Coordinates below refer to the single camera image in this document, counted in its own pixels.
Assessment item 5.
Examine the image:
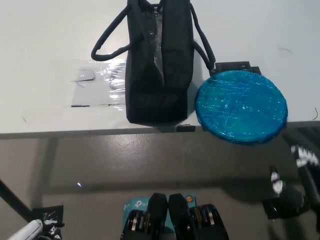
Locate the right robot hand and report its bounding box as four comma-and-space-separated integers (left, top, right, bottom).
268, 143, 320, 201

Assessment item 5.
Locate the blue plate stack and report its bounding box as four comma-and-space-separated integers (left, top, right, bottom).
194, 70, 289, 146

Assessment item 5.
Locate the black fabric tote bag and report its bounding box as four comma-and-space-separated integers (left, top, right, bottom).
91, 0, 216, 125

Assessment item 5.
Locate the large black tape patch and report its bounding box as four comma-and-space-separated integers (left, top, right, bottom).
209, 61, 261, 77

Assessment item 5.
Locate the small black tape strip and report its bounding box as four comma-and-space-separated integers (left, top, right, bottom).
176, 123, 196, 133

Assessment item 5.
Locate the teal tp-link box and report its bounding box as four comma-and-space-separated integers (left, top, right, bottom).
122, 192, 198, 221

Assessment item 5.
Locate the clear plastic tape sheet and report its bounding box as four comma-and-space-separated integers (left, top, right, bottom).
21, 57, 130, 118

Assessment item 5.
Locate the grey tape patch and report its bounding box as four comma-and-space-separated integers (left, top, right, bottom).
71, 66, 97, 82

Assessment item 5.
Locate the black table leg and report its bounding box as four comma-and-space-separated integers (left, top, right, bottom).
0, 176, 36, 224

